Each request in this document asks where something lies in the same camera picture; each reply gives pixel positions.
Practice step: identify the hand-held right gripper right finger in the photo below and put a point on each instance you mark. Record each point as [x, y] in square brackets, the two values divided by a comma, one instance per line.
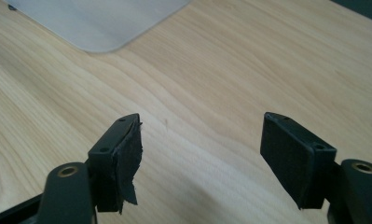
[295, 158]

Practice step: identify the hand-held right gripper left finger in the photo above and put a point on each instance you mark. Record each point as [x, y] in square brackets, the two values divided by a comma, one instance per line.
[118, 161]

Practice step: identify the grey flat mat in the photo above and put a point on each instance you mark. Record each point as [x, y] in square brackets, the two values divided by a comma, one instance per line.
[99, 21]

